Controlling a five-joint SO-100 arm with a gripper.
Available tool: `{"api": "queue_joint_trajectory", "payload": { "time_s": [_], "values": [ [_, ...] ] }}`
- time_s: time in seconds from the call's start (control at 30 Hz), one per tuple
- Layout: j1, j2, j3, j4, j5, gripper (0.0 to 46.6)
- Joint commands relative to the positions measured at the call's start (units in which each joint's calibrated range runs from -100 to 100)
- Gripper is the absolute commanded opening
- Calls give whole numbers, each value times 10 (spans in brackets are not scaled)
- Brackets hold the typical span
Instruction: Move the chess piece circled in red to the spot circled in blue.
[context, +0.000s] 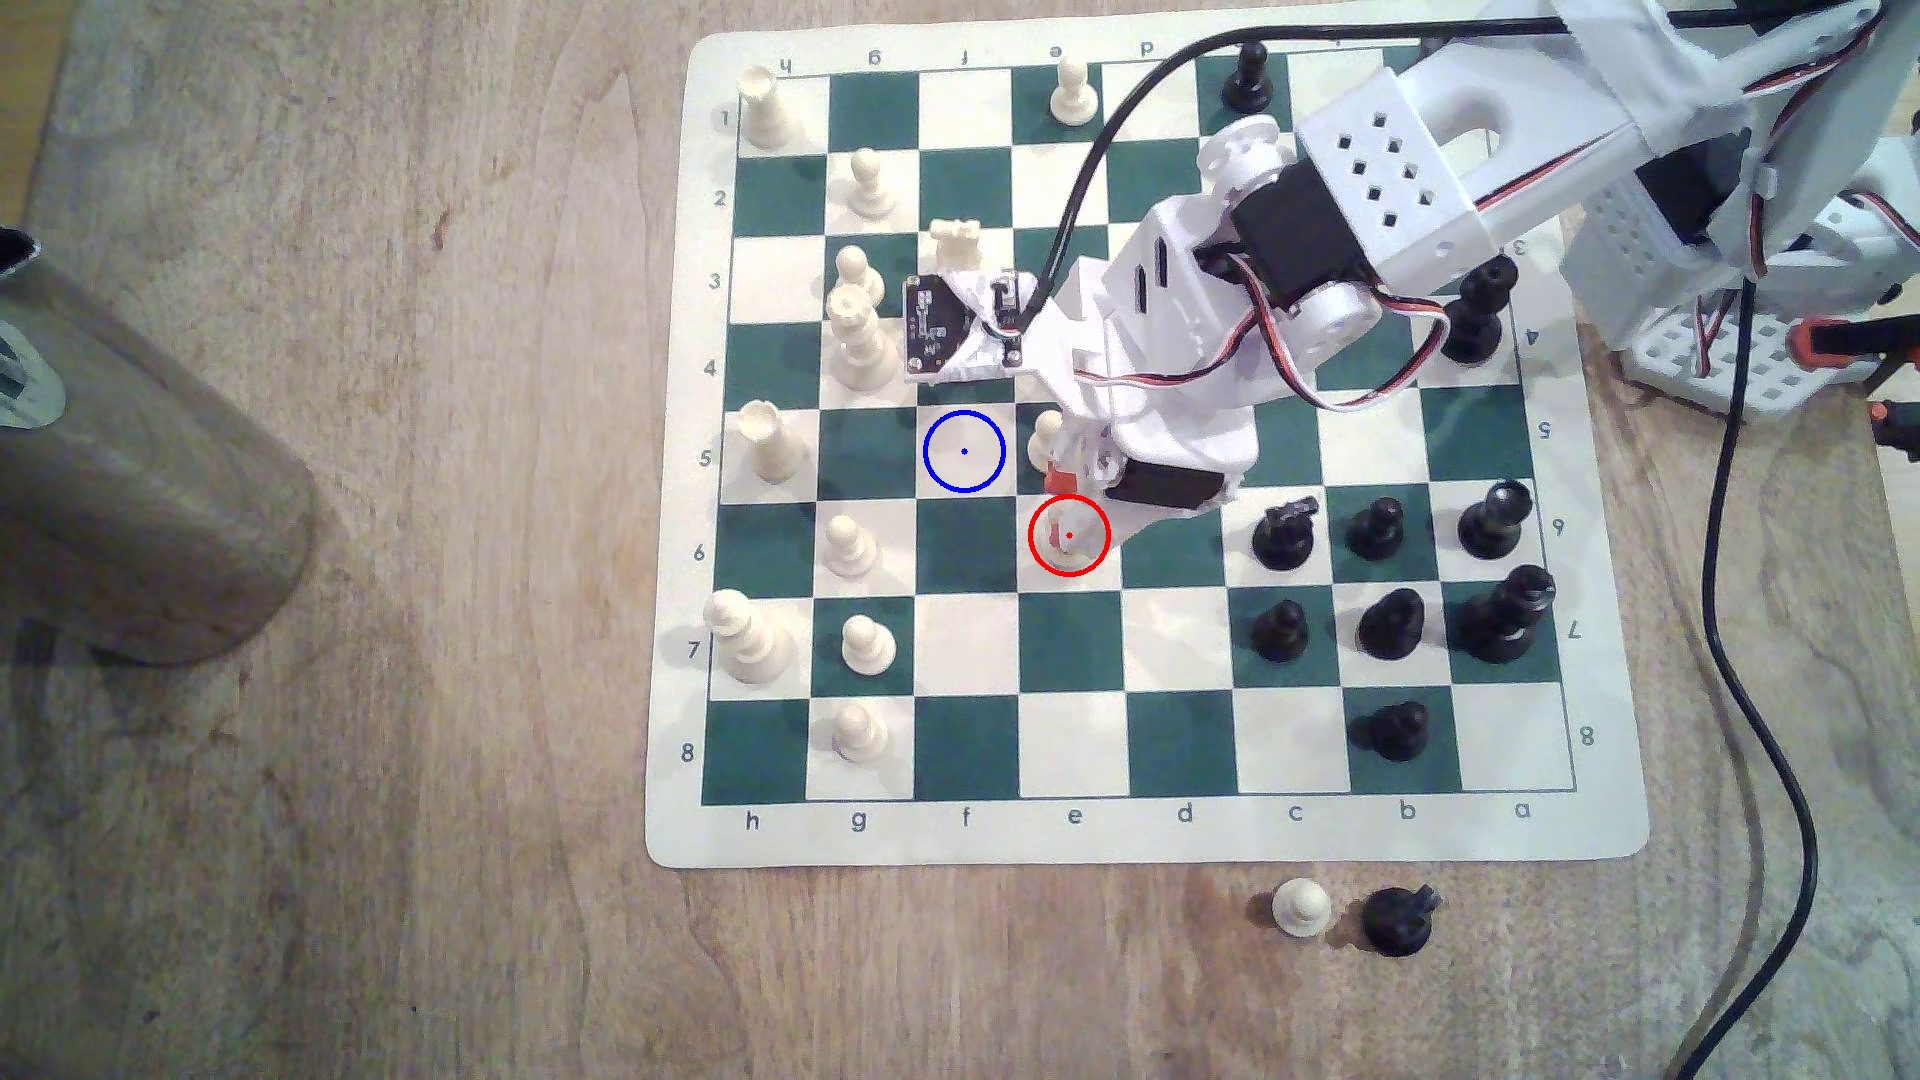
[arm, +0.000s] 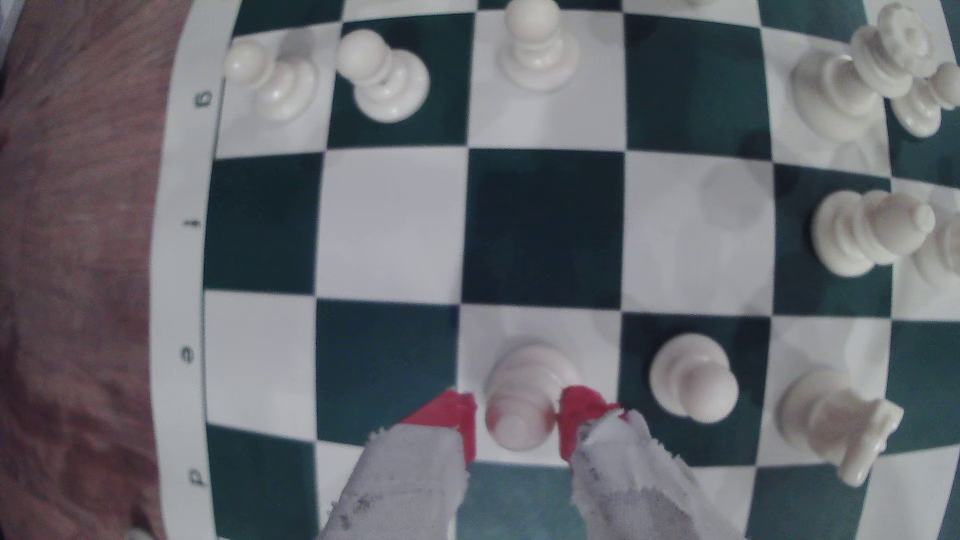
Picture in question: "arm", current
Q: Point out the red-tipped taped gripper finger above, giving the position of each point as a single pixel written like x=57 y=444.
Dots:
x=405 y=487
x=630 y=487

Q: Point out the white pawn chess piece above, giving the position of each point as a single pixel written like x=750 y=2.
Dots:
x=926 y=101
x=694 y=379
x=281 y=86
x=536 y=52
x=525 y=390
x=390 y=82

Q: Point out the white knight chess piece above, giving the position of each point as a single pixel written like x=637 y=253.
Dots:
x=821 y=412

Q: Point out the white bishop chess piece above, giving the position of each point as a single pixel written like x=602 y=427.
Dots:
x=847 y=232

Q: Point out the tall white chess piece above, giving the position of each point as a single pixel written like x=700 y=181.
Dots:
x=945 y=259

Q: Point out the white queen chess piece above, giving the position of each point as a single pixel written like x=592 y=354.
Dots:
x=832 y=90

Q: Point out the green white chessboard mat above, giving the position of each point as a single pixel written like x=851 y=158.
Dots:
x=540 y=225

